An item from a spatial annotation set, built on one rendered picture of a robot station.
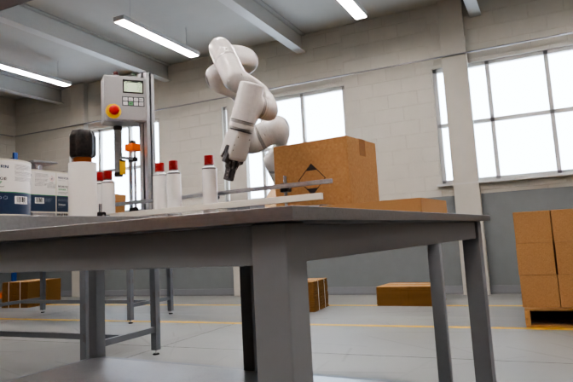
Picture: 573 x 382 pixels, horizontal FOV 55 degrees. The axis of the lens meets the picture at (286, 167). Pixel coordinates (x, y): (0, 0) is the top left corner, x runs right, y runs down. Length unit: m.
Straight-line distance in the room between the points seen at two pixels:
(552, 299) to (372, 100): 3.80
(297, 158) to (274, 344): 1.21
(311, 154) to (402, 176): 5.39
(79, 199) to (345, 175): 0.87
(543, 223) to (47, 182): 3.76
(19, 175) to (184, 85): 7.54
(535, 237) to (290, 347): 4.09
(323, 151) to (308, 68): 6.11
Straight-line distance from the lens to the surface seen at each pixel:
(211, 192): 1.87
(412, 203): 1.43
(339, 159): 1.86
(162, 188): 2.02
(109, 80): 2.32
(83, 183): 1.87
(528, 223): 4.79
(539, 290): 4.81
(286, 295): 0.79
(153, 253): 0.95
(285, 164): 1.97
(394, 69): 7.54
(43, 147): 10.99
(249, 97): 1.81
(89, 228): 1.00
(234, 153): 1.80
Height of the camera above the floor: 0.79
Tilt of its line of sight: 7 degrees up
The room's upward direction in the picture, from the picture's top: 3 degrees counter-clockwise
